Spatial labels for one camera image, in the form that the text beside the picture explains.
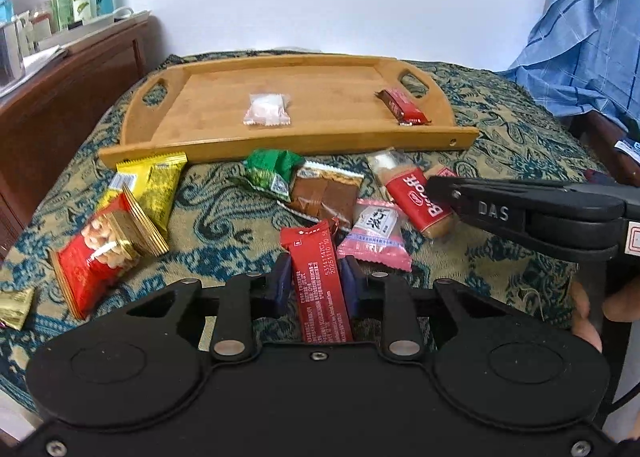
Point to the red and gold nut packet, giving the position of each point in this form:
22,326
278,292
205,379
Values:
90,257

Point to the wooden cabinet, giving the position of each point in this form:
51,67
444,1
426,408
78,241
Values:
75,102

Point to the wooden serving tray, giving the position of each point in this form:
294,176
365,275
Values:
210,107

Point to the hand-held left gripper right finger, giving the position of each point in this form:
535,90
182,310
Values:
352,287

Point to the dark wooden furniture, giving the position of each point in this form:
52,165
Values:
595,142

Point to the brown wafer packet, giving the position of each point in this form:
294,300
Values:
320,197

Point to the white plastic tray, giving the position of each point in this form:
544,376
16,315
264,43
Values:
95,29

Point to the small gold wrapper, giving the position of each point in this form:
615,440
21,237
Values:
15,307

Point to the red biscuit packet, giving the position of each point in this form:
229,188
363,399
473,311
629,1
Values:
415,202

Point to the yellow barcode snack packet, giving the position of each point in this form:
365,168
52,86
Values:
122,182

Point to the white candy packet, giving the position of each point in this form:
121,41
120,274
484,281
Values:
265,109

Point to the pink candy packet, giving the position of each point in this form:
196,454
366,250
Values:
375,242

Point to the green snack packet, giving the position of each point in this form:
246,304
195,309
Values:
270,169

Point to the person's right hand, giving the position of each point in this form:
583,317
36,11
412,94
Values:
580,312

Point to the stack of papers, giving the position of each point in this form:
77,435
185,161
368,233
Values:
30,67

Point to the red snack bar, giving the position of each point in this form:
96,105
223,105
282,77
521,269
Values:
320,277

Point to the yellow patterned snack packet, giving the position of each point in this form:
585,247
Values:
160,187

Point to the small red bar in tray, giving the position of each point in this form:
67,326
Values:
402,107

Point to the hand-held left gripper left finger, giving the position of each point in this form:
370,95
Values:
281,287

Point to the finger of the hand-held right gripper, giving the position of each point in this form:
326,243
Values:
500,209

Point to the blue checked cloth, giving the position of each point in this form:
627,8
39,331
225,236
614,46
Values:
590,37

